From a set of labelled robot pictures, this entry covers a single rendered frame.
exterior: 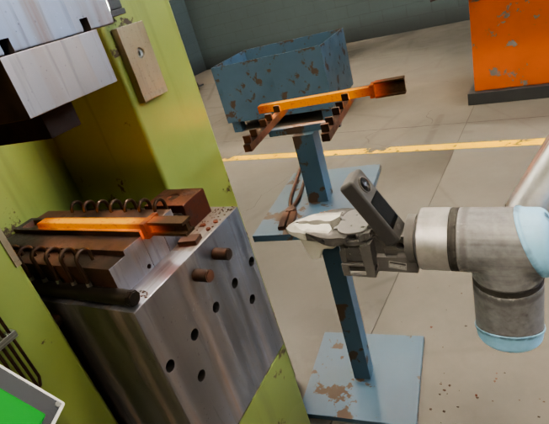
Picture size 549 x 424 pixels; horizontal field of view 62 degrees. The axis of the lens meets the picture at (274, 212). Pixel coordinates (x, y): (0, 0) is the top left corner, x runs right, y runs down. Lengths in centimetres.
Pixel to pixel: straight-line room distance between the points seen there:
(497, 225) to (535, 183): 14
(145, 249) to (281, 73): 385
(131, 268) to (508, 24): 367
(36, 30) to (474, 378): 161
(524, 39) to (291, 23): 575
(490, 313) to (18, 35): 80
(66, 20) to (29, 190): 60
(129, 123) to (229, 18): 882
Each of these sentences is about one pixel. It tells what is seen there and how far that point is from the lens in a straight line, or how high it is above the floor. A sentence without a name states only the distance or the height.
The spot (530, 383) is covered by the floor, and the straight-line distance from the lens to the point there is 182.
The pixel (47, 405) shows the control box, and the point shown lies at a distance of 68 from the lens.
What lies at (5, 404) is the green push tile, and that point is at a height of 102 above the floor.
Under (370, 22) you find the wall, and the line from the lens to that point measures 871.
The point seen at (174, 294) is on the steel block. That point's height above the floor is 87.
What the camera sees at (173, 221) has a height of 101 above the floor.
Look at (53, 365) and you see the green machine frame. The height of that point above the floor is 82.
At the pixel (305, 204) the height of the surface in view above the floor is 76.
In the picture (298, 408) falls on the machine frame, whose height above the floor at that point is 24.
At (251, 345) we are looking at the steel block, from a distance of 120.
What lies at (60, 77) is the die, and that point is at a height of 131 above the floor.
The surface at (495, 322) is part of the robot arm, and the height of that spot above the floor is 87.
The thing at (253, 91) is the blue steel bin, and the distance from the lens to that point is 486.
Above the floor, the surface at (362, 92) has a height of 102.
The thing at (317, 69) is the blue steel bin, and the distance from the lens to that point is 455.
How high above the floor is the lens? 136
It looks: 26 degrees down
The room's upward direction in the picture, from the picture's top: 17 degrees counter-clockwise
